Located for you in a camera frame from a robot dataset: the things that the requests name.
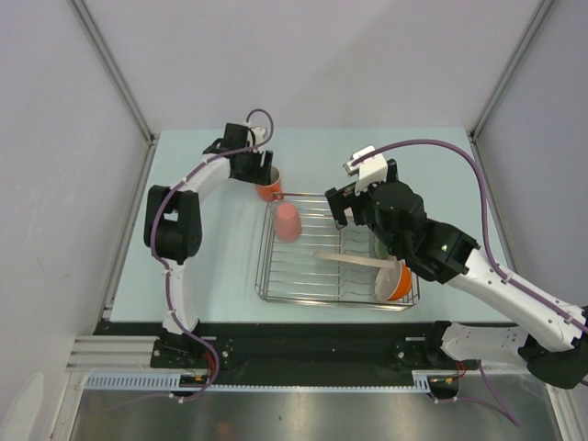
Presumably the beige pink floral plate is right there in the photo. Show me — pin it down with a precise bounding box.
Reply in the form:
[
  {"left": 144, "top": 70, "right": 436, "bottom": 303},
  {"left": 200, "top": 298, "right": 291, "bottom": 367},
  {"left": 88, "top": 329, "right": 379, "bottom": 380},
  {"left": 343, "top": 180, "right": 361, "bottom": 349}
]
[{"left": 313, "top": 252, "right": 401, "bottom": 269}]

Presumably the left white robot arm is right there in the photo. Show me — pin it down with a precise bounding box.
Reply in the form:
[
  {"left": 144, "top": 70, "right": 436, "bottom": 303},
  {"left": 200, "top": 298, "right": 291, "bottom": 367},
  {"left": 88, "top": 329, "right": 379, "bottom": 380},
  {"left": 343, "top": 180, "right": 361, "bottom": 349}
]
[{"left": 143, "top": 120, "right": 274, "bottom": 335}]

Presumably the green ceramic bowl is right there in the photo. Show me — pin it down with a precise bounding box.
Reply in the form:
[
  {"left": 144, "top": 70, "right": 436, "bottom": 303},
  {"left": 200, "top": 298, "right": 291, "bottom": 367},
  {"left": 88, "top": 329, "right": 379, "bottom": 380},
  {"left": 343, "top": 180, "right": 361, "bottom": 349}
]
[{"left": 373, "top": 238, "right": 389, "bottom": 260}]

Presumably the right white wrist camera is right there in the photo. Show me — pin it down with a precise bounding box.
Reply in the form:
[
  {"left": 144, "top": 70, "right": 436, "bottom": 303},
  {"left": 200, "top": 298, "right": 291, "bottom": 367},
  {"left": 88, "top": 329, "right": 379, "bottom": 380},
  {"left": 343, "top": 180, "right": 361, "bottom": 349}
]
[{"left": 344, "top": 145, "right": 388, "bottom": 196}]

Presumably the purple cable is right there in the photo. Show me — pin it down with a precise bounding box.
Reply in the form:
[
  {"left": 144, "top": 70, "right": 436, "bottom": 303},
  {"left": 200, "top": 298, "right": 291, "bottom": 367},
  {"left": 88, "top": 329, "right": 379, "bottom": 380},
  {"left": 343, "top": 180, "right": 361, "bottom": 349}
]
[
  {"left": 151, "top": 108, "right": 276, "bottom": 368},
  {"left": 351, "top": 140, "right": 588, "bottom": 334}
]

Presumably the pink plastic cup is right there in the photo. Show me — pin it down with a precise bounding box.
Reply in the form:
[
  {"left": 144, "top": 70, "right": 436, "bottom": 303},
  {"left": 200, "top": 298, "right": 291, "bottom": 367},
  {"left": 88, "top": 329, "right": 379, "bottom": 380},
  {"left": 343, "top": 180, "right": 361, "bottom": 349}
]
[{"left": 274, "top": 203, "right": 302, "bottom": 243}]

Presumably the white slotted cable duct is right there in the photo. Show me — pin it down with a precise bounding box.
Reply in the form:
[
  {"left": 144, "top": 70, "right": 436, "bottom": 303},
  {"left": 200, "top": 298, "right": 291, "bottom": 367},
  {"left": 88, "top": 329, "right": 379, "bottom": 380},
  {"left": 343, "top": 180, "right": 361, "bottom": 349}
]
[{"left": 84, "top": 371, "right": 449, "bottom": 394}]

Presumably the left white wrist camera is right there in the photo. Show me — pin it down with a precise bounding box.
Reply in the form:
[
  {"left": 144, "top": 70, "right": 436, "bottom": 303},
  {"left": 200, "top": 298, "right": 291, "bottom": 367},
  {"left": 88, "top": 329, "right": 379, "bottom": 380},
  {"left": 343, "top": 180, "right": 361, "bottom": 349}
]
[{"left": 247, "top": 126, "right": 269, "bottom": 146}]

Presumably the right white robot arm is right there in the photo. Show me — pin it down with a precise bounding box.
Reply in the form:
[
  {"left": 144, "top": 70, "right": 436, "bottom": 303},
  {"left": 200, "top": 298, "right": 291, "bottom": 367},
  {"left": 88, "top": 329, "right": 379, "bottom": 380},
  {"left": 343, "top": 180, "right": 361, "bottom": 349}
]
[{"left": 325, "top": 160, "right": 587, "bottom": 390}]

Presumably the orange ceramic mug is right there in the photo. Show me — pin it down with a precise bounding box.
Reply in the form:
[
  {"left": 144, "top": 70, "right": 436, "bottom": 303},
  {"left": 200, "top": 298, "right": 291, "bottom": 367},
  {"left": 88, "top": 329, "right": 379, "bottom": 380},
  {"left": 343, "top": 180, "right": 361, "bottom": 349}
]
[{"left": 255, "top": 166, "right": 283, "bottom": 202}]

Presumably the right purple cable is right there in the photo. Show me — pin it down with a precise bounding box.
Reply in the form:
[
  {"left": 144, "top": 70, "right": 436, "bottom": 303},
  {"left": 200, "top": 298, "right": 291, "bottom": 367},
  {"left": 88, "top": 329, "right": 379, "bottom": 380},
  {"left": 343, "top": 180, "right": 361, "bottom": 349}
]
[{"left": 351, "top": 140, "right": 588, "bottom": 334}]

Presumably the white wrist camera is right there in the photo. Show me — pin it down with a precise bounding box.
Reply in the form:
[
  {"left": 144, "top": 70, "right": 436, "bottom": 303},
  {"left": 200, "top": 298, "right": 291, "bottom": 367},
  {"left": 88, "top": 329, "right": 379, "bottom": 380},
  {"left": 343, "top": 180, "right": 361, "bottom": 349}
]
[
  {"left": 247, "top": 126, "right": 269, "bottom": 146},
  {"left": 344, "top": 145, "right": 388, "bottom": 196}
]

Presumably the aluminium frame profile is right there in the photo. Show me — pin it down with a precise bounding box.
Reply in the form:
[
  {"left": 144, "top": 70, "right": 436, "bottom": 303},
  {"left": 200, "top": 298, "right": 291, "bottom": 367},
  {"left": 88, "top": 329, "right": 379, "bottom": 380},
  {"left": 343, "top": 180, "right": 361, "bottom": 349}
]
[{"left": 66, "top": 335, "right": 155, "bottom": 372}]

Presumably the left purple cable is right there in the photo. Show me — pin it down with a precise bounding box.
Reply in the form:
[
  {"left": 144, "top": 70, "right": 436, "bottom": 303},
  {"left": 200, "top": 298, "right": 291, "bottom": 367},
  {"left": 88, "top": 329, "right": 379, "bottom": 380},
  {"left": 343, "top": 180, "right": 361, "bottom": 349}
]
[{"left": 151, "top": 108, "right": 276, "bottom": 368}]

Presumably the chrome wire dish rack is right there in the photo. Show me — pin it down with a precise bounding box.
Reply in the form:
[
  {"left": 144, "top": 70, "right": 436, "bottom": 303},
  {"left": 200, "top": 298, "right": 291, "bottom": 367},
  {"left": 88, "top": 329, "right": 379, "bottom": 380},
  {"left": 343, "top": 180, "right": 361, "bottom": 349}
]
[{"left": 255, "top": 193, "right": 420, "bottom": 311}]

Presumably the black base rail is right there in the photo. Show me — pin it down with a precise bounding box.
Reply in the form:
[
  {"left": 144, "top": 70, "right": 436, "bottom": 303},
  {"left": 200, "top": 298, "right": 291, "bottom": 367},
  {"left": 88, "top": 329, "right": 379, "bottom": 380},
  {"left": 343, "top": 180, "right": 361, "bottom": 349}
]
[{"left": 95, "top": 321, "right": 458, "bottom": 388}]

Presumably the orange and white bowl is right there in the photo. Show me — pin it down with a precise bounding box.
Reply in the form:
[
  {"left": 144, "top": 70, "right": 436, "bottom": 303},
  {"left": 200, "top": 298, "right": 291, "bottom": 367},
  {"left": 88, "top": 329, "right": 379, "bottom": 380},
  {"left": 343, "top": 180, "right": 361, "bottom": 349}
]
[{"left": 374, "top": 261, "right": 413, "bottom": 302}]

